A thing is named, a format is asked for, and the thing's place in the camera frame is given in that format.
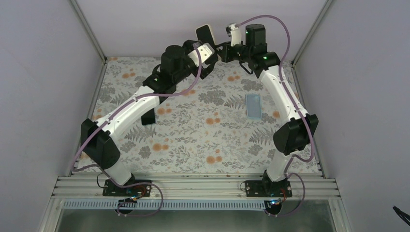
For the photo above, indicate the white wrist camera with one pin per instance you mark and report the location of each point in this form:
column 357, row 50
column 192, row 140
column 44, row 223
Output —
column 205, row 51
column 233, row 31

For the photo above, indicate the aluminium mounting rail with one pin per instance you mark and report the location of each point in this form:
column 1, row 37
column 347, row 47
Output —
column 196, row 186

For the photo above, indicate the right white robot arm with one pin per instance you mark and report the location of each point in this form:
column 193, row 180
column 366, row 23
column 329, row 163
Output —
column 298, row 125

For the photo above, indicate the black object at corner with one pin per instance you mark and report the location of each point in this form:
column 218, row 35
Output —
column 402, row 215

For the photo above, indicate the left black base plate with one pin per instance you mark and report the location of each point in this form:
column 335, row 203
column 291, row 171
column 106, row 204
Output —
column 141, row 190

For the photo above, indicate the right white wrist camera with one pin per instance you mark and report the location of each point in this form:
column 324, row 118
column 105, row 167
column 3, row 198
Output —
column 233, row 31

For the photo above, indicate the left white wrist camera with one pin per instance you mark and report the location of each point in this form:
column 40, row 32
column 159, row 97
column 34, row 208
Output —
column 205, row 51

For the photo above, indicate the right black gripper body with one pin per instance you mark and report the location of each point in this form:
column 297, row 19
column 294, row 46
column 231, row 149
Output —
column 228, row 57

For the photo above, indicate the light blue phone case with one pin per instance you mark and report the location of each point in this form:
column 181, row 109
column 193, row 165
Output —
column 253, row 105

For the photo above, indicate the perforated cable duct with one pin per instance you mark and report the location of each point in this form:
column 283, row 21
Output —
column 167, row 204

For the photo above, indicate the floral patterned table mat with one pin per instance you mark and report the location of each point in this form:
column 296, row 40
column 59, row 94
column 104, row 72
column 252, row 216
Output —
column 206, row 130

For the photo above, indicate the blue-green smartphone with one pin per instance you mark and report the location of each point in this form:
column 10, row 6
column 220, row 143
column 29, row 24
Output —
column 148, row 118

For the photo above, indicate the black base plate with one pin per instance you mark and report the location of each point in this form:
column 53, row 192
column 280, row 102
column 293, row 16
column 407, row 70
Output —
column 257, row 188
column 141, row 190

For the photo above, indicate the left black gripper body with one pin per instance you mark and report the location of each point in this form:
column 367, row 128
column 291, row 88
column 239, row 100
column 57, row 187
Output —
column 202, row 72

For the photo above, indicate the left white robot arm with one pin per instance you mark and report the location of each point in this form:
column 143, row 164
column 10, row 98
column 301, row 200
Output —
column 99, row 138

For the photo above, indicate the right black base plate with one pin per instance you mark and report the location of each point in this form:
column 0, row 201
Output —
column 257, row 188

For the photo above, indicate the phone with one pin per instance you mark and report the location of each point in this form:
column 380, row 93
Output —
column 204, row 34

